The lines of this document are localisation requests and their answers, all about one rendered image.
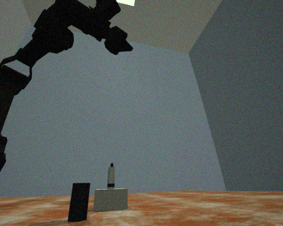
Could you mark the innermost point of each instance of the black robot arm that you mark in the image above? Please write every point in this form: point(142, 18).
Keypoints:
point(51, 35)

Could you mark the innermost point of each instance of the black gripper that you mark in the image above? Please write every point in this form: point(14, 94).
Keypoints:
point(115, 37)

